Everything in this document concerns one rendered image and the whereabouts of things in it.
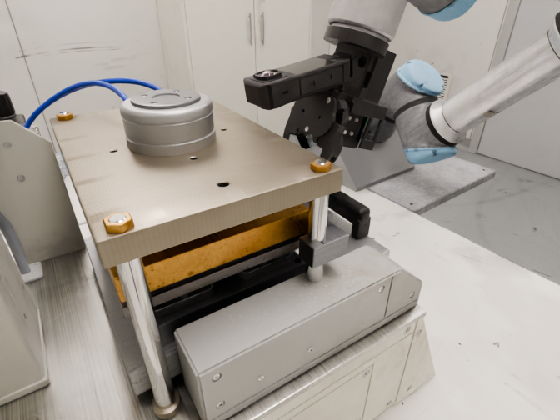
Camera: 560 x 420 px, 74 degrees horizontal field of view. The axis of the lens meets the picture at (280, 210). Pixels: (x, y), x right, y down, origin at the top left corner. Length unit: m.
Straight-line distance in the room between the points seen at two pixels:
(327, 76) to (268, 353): 0.27
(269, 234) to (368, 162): 0.80
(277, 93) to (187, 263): 0.18
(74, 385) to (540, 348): 0.64
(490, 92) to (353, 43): 0.51
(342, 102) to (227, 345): 0.27
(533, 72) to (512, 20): 2.61
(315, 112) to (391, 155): 0.76
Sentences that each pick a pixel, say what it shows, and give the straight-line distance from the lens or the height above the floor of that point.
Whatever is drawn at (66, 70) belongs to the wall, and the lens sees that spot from 2.78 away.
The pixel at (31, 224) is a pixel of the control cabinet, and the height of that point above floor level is 0.98.
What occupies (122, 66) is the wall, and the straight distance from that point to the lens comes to 2.84.
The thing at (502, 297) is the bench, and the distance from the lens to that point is 0.80.
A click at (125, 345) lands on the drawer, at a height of 0.97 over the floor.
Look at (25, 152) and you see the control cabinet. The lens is 0.50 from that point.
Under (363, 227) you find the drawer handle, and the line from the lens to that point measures 0.45.
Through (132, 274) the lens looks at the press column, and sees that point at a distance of 0.25.
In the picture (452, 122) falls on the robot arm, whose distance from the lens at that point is 0.94.
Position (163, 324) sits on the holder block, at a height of 0.99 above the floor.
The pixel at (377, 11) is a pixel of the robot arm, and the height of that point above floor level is 1.21.
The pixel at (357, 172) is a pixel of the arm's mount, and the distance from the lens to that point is 1.06.
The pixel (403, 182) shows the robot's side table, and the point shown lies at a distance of 1.13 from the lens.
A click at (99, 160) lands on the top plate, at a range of 0.34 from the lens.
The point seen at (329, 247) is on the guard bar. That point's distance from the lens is 0.32.
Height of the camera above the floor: 1.23
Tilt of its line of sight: 31 degrees down
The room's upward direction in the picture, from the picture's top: straight up
